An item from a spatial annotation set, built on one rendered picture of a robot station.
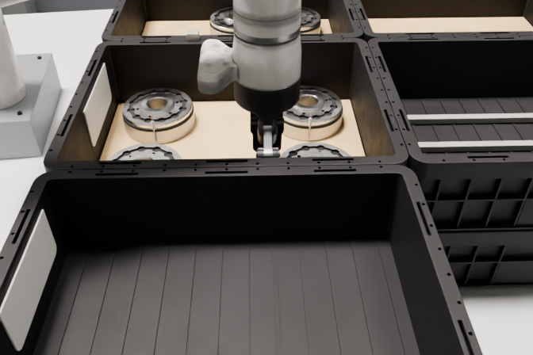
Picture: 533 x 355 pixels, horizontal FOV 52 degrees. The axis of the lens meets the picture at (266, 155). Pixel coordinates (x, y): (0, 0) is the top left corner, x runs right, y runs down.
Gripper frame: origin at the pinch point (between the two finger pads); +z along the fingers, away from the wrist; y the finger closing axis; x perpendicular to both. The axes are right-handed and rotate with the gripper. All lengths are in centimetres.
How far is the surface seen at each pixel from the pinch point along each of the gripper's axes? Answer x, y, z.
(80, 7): 97, 236, 80
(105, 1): 83, 238, 77
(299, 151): -4.4, 2.8, -0.7
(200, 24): 11.9, 48.1, 2.6
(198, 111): 10.1, 17.4, 2.6
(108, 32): 23.6, 24.3, -7.4
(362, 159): -10.2, -7.4, -7.5
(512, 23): -50, 47, 2
